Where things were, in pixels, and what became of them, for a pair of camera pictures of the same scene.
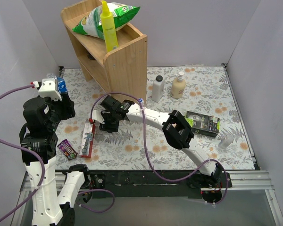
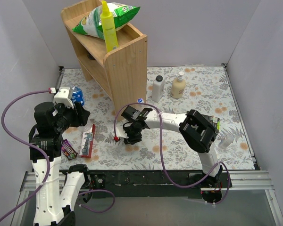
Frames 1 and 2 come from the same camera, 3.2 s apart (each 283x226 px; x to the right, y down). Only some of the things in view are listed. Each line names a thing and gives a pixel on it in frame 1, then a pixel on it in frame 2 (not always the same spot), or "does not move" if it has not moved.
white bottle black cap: x=157 y=88 does not move
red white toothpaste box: x=87 y=144 does not move
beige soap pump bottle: x=178 y=86 does not move
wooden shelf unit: x=123 y=70 does not move
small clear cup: x=226 y=141 does not move
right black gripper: x=109 y=123 -> x=131 y=135
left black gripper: x=66 y=103 -> x=78 y=113
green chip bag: x=90 y=24 does not move
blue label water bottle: x=60 y=83 -> x=77 y=95
